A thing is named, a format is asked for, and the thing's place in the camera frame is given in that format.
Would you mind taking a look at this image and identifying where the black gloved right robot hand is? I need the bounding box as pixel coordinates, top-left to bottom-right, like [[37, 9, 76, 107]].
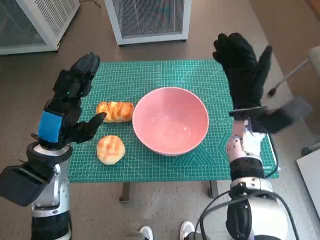
[[212, 32, 273, 110]]

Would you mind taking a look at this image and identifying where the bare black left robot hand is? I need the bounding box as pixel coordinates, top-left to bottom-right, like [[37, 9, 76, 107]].
[[36, 51, 108, 151]]

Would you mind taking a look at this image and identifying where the long toy bread loaf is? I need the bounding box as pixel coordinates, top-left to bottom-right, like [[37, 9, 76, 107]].
[[96, 101, 135, 124]]

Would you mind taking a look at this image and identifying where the round toy bread bun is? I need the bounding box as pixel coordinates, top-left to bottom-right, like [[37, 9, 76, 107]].
[[96, 135, 126, 166]]

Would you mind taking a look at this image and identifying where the pink bowl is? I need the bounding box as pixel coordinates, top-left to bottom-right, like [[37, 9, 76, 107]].
[[131, 86, 210, 157]]

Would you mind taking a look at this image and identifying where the green cutting mat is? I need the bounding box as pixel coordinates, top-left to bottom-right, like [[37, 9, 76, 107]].
[[67, 59, 281, 183]]

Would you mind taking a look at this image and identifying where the white cabinet with slotted side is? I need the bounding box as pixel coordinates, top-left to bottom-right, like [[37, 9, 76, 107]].
[[0, 0, 81, 55]]

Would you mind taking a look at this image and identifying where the metal table leg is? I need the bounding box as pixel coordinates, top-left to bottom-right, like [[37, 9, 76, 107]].
[[119, 181, 135, 204], [207, 179, 220, 200]]

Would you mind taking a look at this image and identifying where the white mesh front cabinet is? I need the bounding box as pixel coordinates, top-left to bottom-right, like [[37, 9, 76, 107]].
[[103, 0, 193, 46]]

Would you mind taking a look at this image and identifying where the white board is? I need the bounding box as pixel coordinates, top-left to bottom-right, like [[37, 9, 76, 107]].
[[296, 149, 320, 201]]

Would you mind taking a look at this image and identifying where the white left robot foot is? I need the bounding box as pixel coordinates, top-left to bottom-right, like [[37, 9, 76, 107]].
[[139, 226, 155, 240]]

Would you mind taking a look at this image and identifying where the white robot foot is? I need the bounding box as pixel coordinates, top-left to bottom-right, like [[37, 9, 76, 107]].
[[139, 226, 155, 240], [180, 220, 197, 240]]

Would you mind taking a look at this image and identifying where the white right robot foot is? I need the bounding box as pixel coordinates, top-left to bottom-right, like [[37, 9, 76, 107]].
[[180, 220, 197, 240]]

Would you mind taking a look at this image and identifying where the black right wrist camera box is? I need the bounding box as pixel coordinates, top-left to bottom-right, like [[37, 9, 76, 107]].
[[249, 98, 313, 135]]

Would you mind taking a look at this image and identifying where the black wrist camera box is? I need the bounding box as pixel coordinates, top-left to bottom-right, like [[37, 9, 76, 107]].
[[249, 98, 313, 135], [0, 159, 55, 208]]

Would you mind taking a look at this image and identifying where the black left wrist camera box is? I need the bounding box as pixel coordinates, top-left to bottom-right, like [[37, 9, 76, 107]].
[[0, 159, 55, 208]]

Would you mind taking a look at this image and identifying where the thin black floor cable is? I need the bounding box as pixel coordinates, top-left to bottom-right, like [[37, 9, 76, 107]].
[[79, 0, 102, 10]]

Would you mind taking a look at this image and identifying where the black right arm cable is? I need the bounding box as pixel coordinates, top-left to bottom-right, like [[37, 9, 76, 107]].
[[198, 188, 233, 240], [201, 199, 232, 240]]

